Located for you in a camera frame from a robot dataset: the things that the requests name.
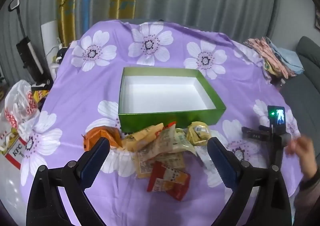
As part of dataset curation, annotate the purple floral cloth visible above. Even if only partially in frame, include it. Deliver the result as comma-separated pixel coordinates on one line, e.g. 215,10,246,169
19,19,302,226

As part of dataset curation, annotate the yellow red carton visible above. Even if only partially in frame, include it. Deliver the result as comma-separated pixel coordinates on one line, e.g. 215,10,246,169
32,89,50,103

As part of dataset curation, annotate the person's right forearm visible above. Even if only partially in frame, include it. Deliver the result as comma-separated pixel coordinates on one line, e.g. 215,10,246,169
292,169,320,226

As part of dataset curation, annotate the green-print snack packet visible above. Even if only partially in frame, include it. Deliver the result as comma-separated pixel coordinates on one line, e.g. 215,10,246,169
172,128,197,154

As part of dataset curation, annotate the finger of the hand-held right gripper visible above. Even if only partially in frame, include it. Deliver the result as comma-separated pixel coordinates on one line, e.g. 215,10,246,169
241,126,272,140

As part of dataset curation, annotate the green cardboard box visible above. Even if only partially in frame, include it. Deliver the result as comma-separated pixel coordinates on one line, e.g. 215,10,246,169
118,67,227,134

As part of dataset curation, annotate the orange snack packet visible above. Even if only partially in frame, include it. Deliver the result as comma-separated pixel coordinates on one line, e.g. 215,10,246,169
82,126,123,152

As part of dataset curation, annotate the light blue cloth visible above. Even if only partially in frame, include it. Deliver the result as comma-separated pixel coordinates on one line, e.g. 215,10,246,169
269,41,304,74

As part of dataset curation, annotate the black upright vacuum cleaner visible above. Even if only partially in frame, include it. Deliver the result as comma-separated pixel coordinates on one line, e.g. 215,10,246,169
7,0,54,87

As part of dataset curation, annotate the grey sofa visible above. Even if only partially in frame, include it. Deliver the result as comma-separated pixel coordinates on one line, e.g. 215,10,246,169
280,36,320,191

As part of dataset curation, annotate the person's right hand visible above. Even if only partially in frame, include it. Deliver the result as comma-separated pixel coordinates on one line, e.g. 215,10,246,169
285,136,318,181

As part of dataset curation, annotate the white plastic bag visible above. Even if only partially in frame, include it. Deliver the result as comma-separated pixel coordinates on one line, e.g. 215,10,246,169
4,80,42,129

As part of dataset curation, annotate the red snack packet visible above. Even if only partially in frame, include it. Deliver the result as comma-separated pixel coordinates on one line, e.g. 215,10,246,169
147,161,190,201

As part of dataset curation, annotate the small dark object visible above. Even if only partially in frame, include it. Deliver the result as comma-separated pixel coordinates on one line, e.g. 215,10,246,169
52,47,69,67

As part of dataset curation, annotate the clear cracker packet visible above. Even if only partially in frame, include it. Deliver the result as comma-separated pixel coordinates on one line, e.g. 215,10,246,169
136,126,187,179

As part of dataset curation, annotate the folded clothes pile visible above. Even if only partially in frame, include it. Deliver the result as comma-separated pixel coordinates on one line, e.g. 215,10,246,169
244,37,295,79

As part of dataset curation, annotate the yellow pastry packet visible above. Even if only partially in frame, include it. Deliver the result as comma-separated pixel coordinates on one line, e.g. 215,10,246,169
122,123,164,153

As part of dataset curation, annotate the red white paper bag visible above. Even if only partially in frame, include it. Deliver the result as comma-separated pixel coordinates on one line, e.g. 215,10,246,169
0,116,28,169

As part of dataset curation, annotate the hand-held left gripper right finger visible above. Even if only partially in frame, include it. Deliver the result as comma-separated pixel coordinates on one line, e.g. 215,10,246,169
207,137,293,226

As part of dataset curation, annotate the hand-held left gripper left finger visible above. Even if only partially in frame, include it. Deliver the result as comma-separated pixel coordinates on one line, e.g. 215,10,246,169
26,137,110,226

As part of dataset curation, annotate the gold snack packet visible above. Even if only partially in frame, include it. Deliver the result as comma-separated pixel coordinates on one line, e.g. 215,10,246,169
187,121,213,146

